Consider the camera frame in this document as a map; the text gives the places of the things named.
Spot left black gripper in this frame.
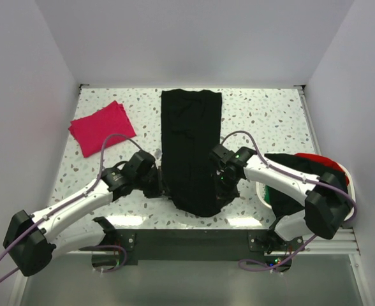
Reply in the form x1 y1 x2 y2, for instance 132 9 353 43
135 166 172 199

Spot black t shirt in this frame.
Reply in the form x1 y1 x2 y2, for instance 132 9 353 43
161 89 232 217

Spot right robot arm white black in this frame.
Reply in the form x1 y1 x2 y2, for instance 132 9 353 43
210 144 357 251

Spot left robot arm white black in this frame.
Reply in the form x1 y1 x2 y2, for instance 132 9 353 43
3 150 162 277

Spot white laundry basket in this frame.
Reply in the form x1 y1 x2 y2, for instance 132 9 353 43
256 163 356 221

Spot green garment in basket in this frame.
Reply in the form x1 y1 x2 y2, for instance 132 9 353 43
263 186 270 205

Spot black clothes in basket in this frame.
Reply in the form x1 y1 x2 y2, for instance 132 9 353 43
246 156 353 226

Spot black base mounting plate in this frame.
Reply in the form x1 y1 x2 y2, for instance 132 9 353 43
92 229 304 265

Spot folded pink red t shirt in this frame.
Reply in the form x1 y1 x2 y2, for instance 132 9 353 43
68 101 136 158

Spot red garment in basket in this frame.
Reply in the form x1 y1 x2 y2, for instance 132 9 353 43
295 153 349 187

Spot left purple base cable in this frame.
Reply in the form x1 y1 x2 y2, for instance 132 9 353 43
78 242 131 272

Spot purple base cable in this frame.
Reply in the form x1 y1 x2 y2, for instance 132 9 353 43
78 242 131 272
237 235 319 273

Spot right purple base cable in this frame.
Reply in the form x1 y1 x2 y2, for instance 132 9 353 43
237 235 319 273

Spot aluminium frame rail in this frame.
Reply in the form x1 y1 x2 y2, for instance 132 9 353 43
47 225 358 256

